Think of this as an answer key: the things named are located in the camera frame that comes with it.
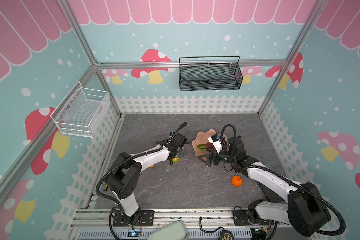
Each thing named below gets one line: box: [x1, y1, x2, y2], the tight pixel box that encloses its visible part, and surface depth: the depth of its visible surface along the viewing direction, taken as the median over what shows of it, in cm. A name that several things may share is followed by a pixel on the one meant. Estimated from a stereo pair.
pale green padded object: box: [146, 220, 187, 240], surface depth 70 cm
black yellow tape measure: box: [219, 229, 235, 240], surface depth 68 cm
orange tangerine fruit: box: [231, 175, 243, 188], surface depth 85 cm
